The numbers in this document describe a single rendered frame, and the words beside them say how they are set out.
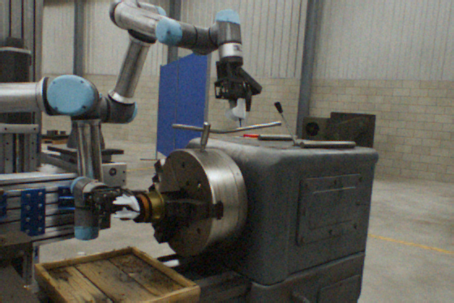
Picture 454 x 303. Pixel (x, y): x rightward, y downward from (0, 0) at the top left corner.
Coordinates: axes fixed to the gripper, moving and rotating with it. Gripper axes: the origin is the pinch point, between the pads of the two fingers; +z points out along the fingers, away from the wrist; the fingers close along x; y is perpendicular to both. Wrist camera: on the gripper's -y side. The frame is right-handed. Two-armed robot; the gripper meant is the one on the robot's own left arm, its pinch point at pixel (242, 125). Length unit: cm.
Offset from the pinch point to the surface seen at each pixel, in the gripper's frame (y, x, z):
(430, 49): -924, -297, -263
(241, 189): 8.6, 5.6, 19.8
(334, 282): -33, 3, 55
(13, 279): 64, -8, 34
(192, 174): 18.9, -2.6, 14.2
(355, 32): -873, -454, -356
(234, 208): 11.6, 5.5, 24.7
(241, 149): 0.9, -0.6, 7.5
